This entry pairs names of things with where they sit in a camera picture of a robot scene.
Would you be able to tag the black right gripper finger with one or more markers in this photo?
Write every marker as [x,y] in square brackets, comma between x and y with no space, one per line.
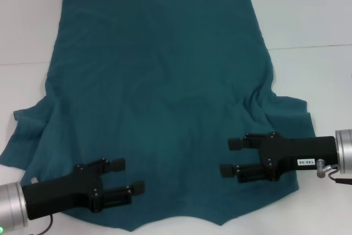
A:
[247,171]
[235,144]

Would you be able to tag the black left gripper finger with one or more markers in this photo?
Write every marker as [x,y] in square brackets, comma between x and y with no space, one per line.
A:
[118,195]
[118,164]

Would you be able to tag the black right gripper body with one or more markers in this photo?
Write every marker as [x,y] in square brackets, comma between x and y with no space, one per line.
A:
[286,155]

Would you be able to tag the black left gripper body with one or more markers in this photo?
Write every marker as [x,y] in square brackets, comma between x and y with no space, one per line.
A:
[63,193]

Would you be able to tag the blue shirt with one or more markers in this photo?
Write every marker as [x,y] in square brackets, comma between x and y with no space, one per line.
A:
[165,81]

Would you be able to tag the silver elbow plug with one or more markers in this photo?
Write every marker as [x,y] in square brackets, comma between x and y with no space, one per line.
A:
[320,167]

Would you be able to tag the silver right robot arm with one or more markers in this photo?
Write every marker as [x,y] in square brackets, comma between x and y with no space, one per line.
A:
[345,149]

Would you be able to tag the silver round connector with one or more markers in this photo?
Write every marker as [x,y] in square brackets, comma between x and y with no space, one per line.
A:
[34,180]

